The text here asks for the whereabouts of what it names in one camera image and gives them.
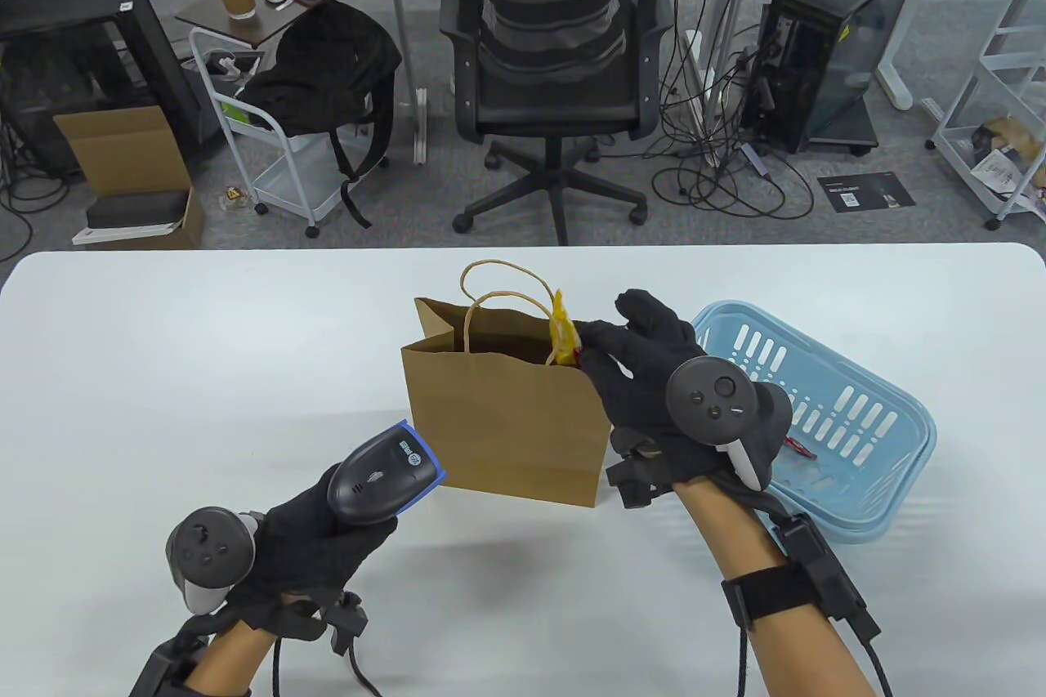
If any person's left hand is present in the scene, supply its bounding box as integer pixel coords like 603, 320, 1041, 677
229, 462, 401, 638

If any person's right hand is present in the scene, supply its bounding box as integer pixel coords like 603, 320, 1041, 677
576, 288, 795, 485

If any black barcode scanner blue trim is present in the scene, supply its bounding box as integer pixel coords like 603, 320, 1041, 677
327, 419, 448, 526

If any yellow coffee powder package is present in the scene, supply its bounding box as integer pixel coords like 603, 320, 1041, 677
548, 288, 584, 369

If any brown paper bag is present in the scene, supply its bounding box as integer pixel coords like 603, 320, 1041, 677
400, 260, 614, 510

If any light blue plastic basket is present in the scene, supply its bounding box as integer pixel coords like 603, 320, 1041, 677
691, 301, 938, 544

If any person's left forearm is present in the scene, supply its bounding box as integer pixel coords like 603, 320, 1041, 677
184, 619, 283, 694

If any person's right forearm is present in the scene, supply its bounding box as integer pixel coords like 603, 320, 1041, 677
674, 476, 879, 697

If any brown paper package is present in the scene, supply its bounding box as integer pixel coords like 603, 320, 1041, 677
972, 117, 1046, 191

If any grey VR controller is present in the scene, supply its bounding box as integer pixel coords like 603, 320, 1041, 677
666, 358, 795, 494
166, 507, 264, 614

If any black wrist pack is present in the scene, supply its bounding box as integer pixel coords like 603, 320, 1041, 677
129, 615, 215, 697
772, 513, 883, 641

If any black leaflet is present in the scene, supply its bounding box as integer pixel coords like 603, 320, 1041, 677
817, 172, 916, 214

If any black mesh office chair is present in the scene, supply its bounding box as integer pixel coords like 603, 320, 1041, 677
437, 0, 675, 247

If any white rolling cart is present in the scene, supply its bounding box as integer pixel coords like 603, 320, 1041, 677
925, 0, 1046, 232
190, 27, 385, 239

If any white desk leg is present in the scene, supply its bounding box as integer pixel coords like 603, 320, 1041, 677
380, 0, 430, 165
870, 0, 941, 111
691, 0, 765, 168

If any black computer tower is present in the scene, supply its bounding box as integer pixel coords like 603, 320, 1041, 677
740, 0, 924, 156

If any black backpack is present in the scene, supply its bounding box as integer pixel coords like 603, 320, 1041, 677
241, 1, 404, 230

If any open cardboard box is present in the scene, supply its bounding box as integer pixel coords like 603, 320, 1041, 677
53, 106, 205, 250

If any black glass cabinet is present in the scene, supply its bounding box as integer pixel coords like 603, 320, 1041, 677
0, 0, 205, 179

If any black glove cable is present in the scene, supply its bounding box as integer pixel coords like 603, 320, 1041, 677
735, 623, 893, 697
268, 636, 382, 697

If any tangle of black cables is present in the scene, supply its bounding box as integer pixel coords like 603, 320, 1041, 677
646, 0, 818, 222

